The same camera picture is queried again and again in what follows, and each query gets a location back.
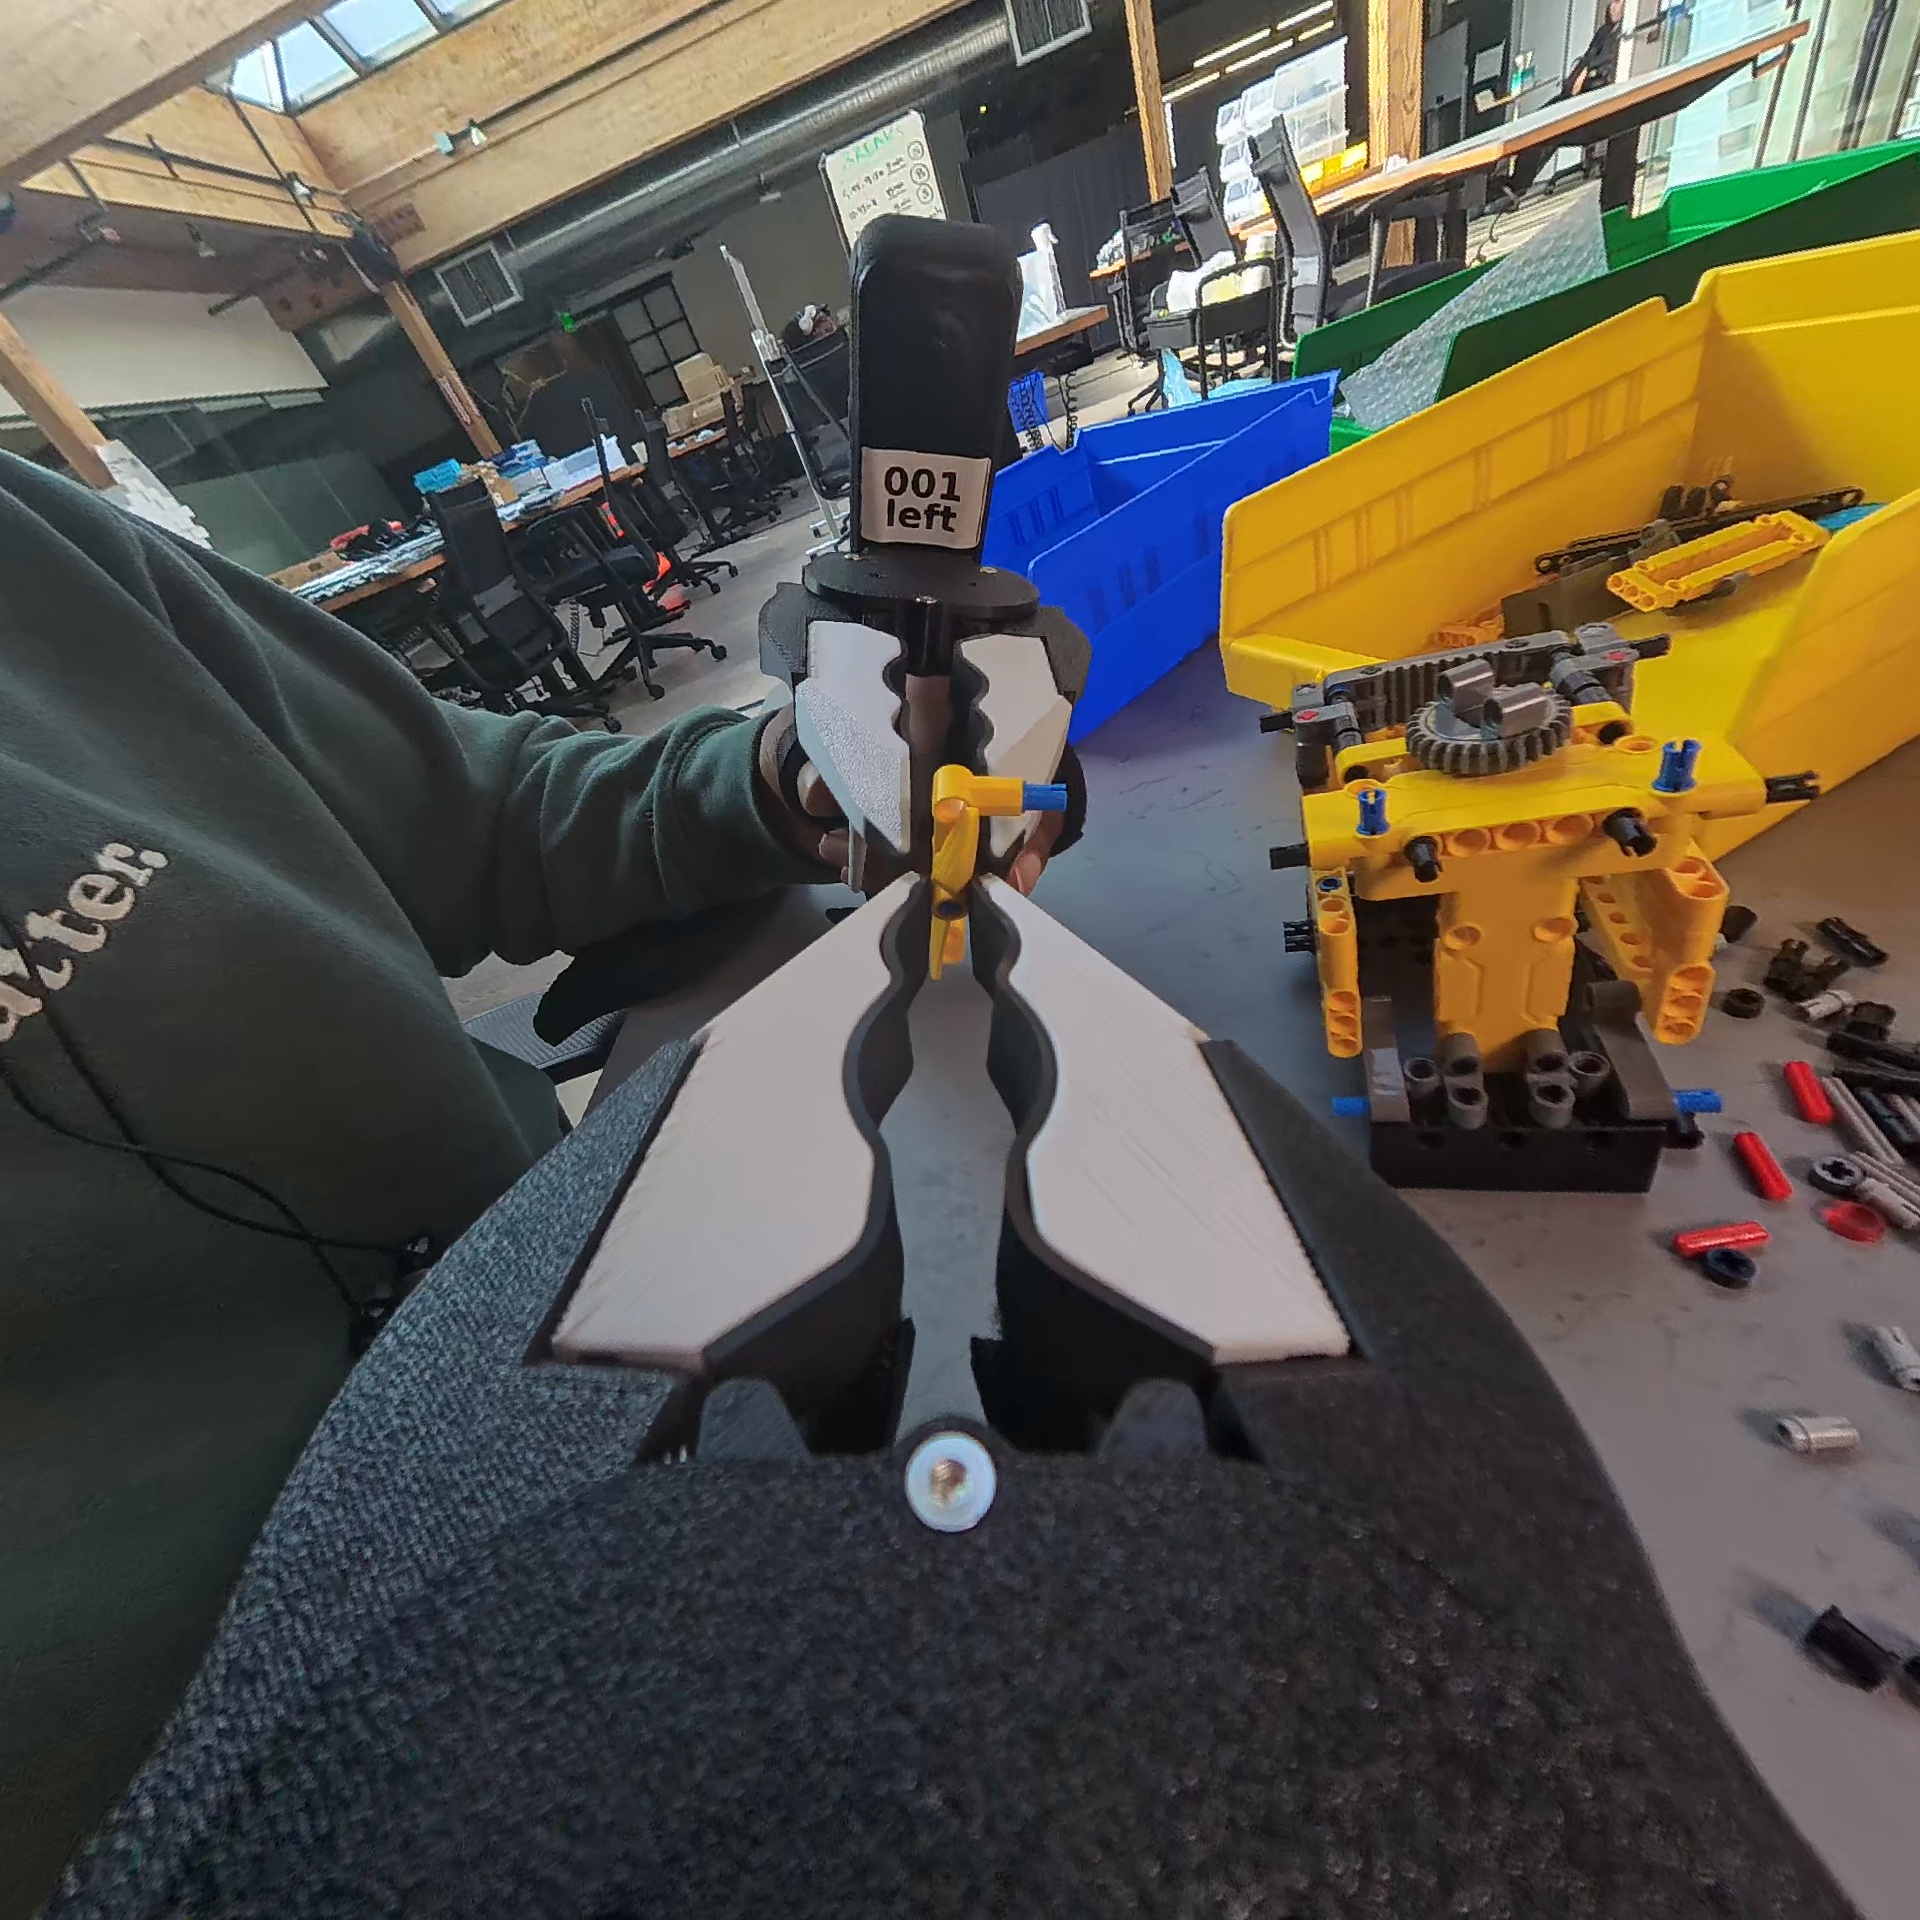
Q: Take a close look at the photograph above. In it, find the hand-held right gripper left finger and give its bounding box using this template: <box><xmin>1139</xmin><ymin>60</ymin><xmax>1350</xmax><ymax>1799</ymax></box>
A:
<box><xmin>548</xmin><ymin>874</ymin><xmax>927</xmax><ymax>1457</ymax></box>

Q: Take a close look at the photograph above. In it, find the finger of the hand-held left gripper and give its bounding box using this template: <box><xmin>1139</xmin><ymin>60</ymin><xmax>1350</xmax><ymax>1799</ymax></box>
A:
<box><xmin>790</xmin><ymin>620</ymin><xmax>917</xmax><ymax>858</ymax></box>
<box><xmin>959</xmin><ymin>637</ymin><xmax>1076</xmax><ymax>874</ymax></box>

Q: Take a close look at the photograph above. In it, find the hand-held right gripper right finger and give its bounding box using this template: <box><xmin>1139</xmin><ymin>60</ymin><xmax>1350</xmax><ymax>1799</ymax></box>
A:
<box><xmin>976</xmin><ymin>874</ymin><xmax>1356</xmax><ymax>1460</ymax></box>

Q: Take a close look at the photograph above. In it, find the yellow thin lego liftarm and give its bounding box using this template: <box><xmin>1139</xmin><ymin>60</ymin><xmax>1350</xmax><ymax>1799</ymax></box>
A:
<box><xmin>927</xmin><ymin>762</ymin><xmax>1038</xmax><ymax>906</ymax></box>

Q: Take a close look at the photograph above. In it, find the yellow black lego model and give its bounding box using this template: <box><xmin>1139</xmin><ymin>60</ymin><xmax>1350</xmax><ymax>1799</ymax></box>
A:
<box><xmin>1265</xmin><ymin>623</ymin><xmax>1823</xmax><ymax>1194</ymax></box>

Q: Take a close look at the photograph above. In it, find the person's left forearm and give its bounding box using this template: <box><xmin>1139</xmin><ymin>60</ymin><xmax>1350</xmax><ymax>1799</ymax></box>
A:
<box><xmin>405</xmin><ymin>705</ymin><xmax>797</xmax><ymax>976</ymax></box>

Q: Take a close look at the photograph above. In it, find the heap of mixed lego beams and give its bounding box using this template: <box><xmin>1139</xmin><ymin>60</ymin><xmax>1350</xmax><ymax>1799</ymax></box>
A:
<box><xmin>1500</xmin><ymin>480</ymin><xmax>1870</xmax><ymax>641</ymax></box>

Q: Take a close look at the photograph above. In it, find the pile of small lego pins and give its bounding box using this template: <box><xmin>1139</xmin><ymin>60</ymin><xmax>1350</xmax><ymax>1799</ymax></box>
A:
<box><xmin>1671</xmin><ymin>900</ymin><xmax>1920</xmax><ymax>1706</ymax></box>

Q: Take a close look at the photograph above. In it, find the person's left hand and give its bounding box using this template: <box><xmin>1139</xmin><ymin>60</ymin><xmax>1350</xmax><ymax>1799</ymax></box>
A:
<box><xmin>756</xmin><ymin>708</ymin><xmax>889</xmax><ymax>899</ymax></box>

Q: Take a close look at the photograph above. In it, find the wooden desk with equipment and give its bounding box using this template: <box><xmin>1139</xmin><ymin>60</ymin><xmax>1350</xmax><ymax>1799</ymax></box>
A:
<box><xmin>1013</xmin><ymin>300</ymin><xmax>1113</xmax><ymax>378</ymax></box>

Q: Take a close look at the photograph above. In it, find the whiteboard sign on stand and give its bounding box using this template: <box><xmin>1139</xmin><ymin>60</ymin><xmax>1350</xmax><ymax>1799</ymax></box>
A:
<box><xmin>820</xmin><ymin>108</ymin><xmax>939</xmax><ymax>253</ymax></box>

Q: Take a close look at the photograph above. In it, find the blue plastic storage bin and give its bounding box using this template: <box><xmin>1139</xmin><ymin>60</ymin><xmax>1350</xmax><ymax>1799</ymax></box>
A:
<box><xmin>983</xmin><ymin>372</ymin><xmax>1340</xmax><ymax>746</ymax></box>

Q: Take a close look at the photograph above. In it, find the black mesh office chair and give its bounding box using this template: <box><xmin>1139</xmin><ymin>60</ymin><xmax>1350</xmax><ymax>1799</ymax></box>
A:
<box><xmin>1247</xmin><ymin>116</ymin><xmax>1464</xmax><ymax>339</ymax></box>

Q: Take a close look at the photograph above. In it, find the cluttered wooden office desk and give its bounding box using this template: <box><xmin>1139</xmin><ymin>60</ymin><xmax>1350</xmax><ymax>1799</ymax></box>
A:
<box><xmin>270</xmin><ymin>450</ymin><xmax>662</xmax><ymax>617</ymax></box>

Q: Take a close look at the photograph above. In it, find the clear bubble wrap sheet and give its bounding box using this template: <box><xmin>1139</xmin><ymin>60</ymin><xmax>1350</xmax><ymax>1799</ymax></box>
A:
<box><xmin>1334</xmin><ymin>188</ymin><xmax>1614</xmax><ymax>429</ymax></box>

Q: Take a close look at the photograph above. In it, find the person's green sweatshirt torso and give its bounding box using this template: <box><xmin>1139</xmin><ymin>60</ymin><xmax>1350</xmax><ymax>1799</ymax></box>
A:
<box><xmin>0</xmin><ymin>450</ymin><xmax>600</xmax><ymax>1906</ymax></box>

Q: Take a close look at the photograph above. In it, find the stack of white boxes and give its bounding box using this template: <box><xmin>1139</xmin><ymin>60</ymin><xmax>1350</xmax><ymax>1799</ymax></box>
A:
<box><xmin>93</xmin><ymin>435</ymin><xmax>215</xmax><ymax>549</ymax></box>

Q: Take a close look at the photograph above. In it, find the yellow plastic storage bin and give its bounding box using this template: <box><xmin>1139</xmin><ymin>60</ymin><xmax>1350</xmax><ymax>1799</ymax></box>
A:
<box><xmin>1217</xmin><ymin>225</ymin><xmax>1920</xmax><ymax>865</ymax></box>

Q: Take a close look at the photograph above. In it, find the green plastic storage bin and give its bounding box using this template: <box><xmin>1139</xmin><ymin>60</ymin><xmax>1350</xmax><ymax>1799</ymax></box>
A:
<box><xmin>1289</xmin><ymin>143</ymin><xmax>1920</xmax><ymax>453</ymax></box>

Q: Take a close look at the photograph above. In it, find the glossy black cord toggle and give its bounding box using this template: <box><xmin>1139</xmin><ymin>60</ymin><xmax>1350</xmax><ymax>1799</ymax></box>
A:
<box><xmin>347</xmin><ymin>1232</ymin><xmax>440</xmax><ymax>1353</ymax></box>

